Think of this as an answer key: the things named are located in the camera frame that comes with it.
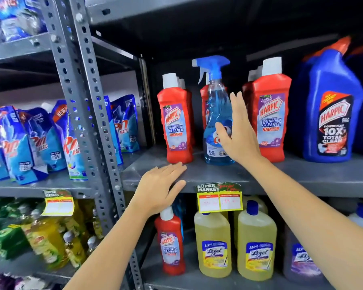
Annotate row of blue detergent pouches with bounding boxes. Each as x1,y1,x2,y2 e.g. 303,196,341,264
0,94,140,185

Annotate blue glass cleaner spray bottle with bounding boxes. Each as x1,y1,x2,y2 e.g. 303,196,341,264
192,55,235,166

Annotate person's left hand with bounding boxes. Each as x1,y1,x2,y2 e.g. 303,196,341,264
129,162,187,218

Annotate yellow floor cleaner bottle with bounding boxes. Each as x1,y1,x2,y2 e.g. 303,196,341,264
237,200,277,281
233,195,269,249
194,210,232,278

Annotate pile of purple packets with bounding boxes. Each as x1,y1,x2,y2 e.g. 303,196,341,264
0,270,50,290

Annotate person's right forearm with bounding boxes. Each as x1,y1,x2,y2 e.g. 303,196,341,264
241,156,363,290

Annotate green and yellow price tag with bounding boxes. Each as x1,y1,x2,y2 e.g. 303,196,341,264
41,189,75,217
195,182,244,214

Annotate person's right hand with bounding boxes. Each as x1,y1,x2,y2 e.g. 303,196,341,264
215,92,262,167

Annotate purple floor cleaner bottle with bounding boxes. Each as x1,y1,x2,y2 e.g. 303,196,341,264
283,224,325,285

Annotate person's left forearm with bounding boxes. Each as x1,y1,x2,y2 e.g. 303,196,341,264
63,204,150,290

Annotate group of yellow dishwash bottles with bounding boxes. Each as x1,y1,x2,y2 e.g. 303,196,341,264
21,199,104,270

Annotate large red bathroom cleaner bottle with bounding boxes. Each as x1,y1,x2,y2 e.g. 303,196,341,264
250,57,292,163
242,66,263,113

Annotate small red bathroom cleaner bottle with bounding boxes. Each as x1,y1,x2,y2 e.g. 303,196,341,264
154,206,187,276

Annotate grey slotted metal shelf rack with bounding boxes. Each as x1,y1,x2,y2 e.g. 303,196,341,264
0,0,363,290

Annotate pile of blue detergent packets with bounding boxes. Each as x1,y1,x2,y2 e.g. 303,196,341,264
0,0,48,45

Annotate pile of green packets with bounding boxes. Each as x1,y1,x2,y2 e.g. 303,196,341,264
0,197,32,258

